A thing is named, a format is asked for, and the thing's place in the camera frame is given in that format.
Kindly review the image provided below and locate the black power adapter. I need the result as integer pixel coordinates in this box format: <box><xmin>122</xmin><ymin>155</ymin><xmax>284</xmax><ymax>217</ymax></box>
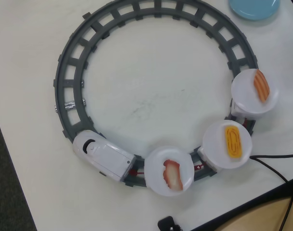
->
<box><xmin>158</xmin><ymin>216</ymin><xmax>182</xmax><ymax>231</ymax></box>

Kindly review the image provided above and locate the grey circular toy train track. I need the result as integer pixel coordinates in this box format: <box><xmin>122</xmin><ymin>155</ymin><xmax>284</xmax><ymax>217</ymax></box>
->
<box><xmin>52</xmin><ymin>0</ymin><xmax>259</xmax><ymax>189</ymax></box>

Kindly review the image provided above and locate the white toy train carriage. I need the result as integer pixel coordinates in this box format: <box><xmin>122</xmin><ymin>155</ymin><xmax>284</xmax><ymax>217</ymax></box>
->
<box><xmin>197</xmin><ymin>144</ymin><xmax>222</xmax><ymax>174</ymax></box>

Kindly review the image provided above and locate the yellow egg sushi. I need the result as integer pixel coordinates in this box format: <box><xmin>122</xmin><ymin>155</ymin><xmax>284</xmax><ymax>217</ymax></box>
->
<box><xmin>224</xmin><ymin>125</ymin><xmax>243</xmax><ymax>159</ymax></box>

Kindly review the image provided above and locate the orange striped salmon sushi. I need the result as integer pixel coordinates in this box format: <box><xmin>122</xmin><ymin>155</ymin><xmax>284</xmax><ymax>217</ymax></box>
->
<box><xmin>253</xmin><ymin>69</ymin><xmax>270</xmax><ymax>104</ymax></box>

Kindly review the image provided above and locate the black cable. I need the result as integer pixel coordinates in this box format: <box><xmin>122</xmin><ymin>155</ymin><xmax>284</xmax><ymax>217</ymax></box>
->
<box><xmin>249</xmin><ymin>153</ymin><xmax>293</xmax><ymax>231</ymax></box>

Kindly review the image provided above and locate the white round plastic plate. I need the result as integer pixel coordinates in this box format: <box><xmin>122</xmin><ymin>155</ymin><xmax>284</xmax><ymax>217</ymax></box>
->
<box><xmin>203</xmin><ymin>119</ymin><xmax>253</xmax><ymax>170</ymax></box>
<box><xmin>230</xmin><ymin>68</ymin><xmax>280</xmax><ymax>114</ymax></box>
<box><xmin>144</xmin><ymin>145</ymin><xmax>195</xmax><ymax>197</ymax></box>

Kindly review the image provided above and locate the light blue round dish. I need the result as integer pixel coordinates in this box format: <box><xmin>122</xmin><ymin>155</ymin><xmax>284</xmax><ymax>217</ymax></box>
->
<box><xmin>227</xmin><ymin>0</ymin><xmax>281</xmax><ymax>23</ymax></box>

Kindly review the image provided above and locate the red white octopus sushi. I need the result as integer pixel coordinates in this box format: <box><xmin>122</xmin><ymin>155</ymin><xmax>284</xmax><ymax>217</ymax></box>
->
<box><xmin>162</xmin><ymin>159</ymin><xmax>184</xmax><ymax>192</ymax></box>

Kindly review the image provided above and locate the silver foil tape strip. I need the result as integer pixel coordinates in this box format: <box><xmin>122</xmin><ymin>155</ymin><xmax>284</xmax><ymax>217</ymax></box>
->
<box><xmin>64</xmin><ymin>101</ymin><xmax>77</xmax><ymax>112</ymax></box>

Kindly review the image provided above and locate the white Shinkansen toy locomotive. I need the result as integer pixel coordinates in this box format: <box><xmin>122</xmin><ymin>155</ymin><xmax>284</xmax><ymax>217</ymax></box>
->
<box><xmin>73</xmin><ymin>130</ymin><xmax>137</xmax><ymax>182</ymax></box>

